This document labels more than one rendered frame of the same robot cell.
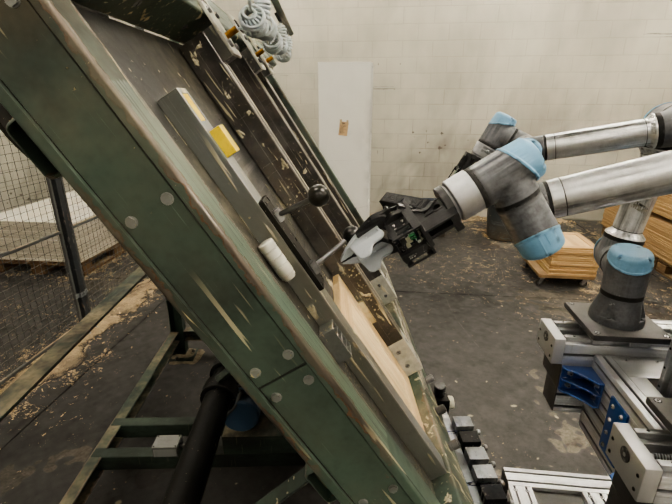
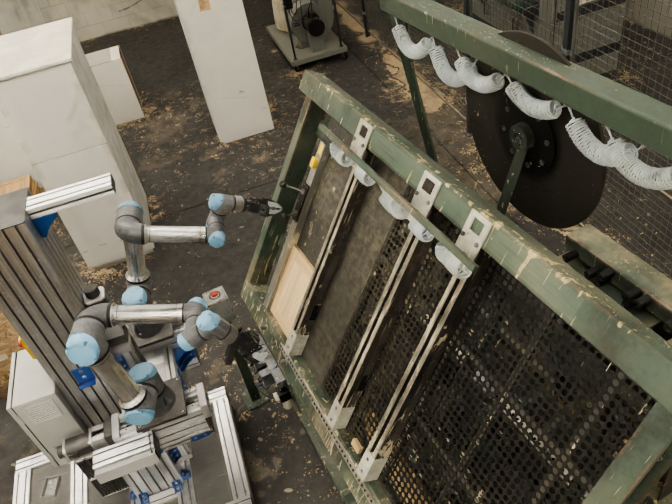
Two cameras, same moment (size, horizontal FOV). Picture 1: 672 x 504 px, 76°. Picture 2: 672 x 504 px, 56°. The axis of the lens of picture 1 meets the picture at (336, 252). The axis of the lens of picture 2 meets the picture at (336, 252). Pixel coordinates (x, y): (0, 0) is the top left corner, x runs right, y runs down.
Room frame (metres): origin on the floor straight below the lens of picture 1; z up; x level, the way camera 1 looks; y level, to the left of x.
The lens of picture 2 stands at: (3.19, -0.54, 3.21)
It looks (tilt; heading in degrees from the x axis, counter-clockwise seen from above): 40 degrees down; 163
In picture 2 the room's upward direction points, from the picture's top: 12 degrees counter-clockwise
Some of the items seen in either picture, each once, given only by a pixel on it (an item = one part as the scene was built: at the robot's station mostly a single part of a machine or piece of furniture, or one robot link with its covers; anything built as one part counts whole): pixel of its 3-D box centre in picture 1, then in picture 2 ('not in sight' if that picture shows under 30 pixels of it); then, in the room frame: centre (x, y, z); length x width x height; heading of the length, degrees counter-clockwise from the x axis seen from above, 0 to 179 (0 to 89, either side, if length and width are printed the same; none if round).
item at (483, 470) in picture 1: (464, 457); (265, 371); (0.99, -0.38, 0.69); 0.50 x 0.14 x 0.24; 2
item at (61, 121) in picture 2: not in sight; (80, 151); (-1.78, -0.95, 0.88); 0.90 x 0.60 x 1.75; 174
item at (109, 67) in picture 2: not in sight; (107, 88); (-4.20, -0.58, 0.36); 0.58 x 0.45 x 0.72; 84
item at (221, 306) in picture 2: not in sight; (219, 306); (0.55, -0.46, 0.84); 0.12 x 0.12 x 0.18; 2
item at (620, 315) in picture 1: (618, 304); (155, 395); (1.20, -0.88, 1.09); 0.15 x 0.15 x 0.10
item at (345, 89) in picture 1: (346, 155); not in sight; (5.31, -0.13, 1.03); 0.61 x 0.58 x 2.05; 174
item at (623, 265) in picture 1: (626, 268); (145, 380); (1.20, -0.88, 1.20); 0.13 x 0.12 x 0.14; 160
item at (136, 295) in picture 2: not in sight; (137, 302); (0.70, -0.82, 1.20); 0.13 x 0.12 x 0.14; 165
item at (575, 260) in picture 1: (557, 257); not in sight; (3.97, -2.19, 0.20); 0.61 x 0.53 x 0.40; 174
